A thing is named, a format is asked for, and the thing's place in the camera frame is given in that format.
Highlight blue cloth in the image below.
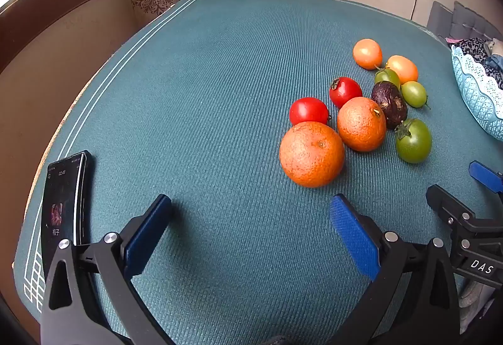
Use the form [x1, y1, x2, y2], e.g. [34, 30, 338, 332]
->
[485, 54, 503, 90]

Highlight red tomato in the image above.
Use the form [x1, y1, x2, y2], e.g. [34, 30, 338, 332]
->
[289, 97, 330, 126]
[329, 77, 363, 109]

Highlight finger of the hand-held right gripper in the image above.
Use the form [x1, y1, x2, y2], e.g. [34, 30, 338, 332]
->
[426, 184, 479, 230]
[468, 160, 503, 194]

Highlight large orange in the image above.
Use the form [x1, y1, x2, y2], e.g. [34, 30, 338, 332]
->
[279, 121, 346, 189]

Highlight grey cloth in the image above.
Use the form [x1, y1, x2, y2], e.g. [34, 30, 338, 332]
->
[459, 277, 496, 335]

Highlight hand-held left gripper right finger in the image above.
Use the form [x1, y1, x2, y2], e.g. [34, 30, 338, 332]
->
[329, 194, 460, 345]

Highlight small green tomato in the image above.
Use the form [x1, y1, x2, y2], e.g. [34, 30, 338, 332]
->
[401, 80, 430, 109]

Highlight small orange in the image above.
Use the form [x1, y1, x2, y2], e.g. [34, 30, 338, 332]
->
[337, 96, 387, 153]

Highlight leopard print cloth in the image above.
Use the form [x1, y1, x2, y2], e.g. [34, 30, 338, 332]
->
[446, 36, 492, 63]

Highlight dark purple passion fruit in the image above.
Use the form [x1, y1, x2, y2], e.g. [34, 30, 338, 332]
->
[371, 80, 408, 130]

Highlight medium green tomato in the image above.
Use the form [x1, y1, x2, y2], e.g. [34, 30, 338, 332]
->
[373, 65, 401, 91]

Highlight black smartphone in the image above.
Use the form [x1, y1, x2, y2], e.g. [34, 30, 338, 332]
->
[40, 151, 94, 279]

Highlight orange tomato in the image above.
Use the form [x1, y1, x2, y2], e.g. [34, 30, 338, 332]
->
[385, 55, 419, 85]
[352, 39, 383, 71]

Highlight large green tomato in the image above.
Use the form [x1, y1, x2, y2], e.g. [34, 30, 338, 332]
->
[395, 118, 433, 164]

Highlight grey padded headboard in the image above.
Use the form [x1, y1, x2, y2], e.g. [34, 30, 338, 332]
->
[426, 0, 503, 43]

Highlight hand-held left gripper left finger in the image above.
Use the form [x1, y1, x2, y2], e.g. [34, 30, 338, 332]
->
[39, 194, 175, 345]

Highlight light blue lattice basket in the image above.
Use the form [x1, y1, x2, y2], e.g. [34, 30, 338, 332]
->
[451, 44, 503, 141]

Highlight teal mat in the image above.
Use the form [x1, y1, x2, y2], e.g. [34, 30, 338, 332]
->
[14, 0, 503, 345]

